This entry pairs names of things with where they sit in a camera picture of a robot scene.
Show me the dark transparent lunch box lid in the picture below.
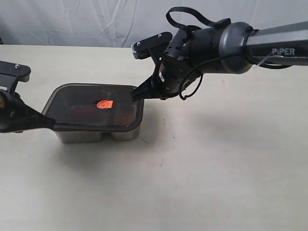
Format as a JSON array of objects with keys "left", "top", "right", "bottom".
[{"left": 42, "top": 83, "right": 144, "bottom": 132}]

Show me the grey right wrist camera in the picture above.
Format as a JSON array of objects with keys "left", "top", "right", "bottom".
[{"left": 131, "top": 32, "right": 173, "bottom": 60}]

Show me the grey-blue backdrop cloth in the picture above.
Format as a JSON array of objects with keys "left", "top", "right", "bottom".
[{"left": 0, "top": 0, "right": 308, "bottom": 47}]

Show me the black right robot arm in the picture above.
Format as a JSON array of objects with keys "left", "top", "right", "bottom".
[{"left": 131, "top": 19, "right": 308, "bottom": 101}]

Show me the yellow toy cheese wedge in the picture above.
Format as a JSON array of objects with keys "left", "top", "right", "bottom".
[{"left": 114, "top": 113, "right": 134, "bottom": 126}]

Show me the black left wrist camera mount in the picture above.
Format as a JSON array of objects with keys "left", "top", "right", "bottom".
[{"left": 0, "top": 61, "right": 31, "bottom": 94}]

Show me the stainless steel lunch box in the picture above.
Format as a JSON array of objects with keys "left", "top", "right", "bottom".
[{"left": 59, "top": 101, "right": 145, "bottom": 144}]

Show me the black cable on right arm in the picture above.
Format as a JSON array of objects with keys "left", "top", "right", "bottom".
[{"left": 165, "top": 6, "right": 231, "bottom": 101}]

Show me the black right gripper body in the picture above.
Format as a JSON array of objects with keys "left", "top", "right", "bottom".
[{"left": 131, "top": 55, "right": 192, "bottom": 101}]

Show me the red toy sausage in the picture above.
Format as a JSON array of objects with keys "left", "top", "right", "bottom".
[{"left": 70, "top": 106, "right": 99, "bottom": 118}]

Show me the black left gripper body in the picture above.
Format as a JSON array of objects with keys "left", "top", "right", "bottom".
[{"left": 0, "top": 90, "right": 55, "bottom": 133}]

